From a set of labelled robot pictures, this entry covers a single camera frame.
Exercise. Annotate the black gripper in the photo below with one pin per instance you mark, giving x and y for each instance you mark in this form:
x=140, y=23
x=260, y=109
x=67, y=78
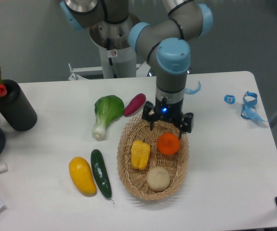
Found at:
x=168, y=108

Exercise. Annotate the green bok choy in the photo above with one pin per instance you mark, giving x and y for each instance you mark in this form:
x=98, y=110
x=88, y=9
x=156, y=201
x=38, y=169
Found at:
x=107, y=110

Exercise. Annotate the orange fruit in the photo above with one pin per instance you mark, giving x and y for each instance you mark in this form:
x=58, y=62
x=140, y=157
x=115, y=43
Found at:
x=168, y=144

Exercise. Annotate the yellow mango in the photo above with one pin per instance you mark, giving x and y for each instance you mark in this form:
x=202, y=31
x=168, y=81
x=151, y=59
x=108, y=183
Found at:
x=81, y=175

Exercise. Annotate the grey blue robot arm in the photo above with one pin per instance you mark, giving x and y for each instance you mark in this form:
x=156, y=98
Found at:
x=164, y=47

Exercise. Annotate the dark green cucumber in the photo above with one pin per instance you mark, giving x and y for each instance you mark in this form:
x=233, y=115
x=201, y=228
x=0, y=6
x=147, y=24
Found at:
x=100, y=174

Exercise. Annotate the blue lanyard ribbon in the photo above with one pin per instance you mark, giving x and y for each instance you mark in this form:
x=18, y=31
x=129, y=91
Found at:
x=248, y=111

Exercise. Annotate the yellow bell pepper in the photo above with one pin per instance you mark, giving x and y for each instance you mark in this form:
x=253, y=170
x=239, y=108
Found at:
x=140, y=153

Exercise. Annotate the purple sweet potato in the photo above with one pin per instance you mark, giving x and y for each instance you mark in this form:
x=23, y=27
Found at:
x=135, y=104

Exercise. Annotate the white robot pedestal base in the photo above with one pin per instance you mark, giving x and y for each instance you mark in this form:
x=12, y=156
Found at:
x=118, y=59

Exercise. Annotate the black cylindrical vase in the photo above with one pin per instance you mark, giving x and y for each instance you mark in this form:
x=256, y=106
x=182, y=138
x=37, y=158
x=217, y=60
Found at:
x=16, y=108

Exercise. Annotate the small blue tape roll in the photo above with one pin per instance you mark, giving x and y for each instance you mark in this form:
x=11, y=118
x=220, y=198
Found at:
x=230, y=99

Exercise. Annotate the blue ribbon strip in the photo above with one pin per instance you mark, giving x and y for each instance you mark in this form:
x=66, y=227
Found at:
x=191, y=92

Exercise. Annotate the beige round bun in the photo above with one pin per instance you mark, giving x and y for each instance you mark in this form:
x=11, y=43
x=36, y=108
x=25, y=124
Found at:
x=158, y=179

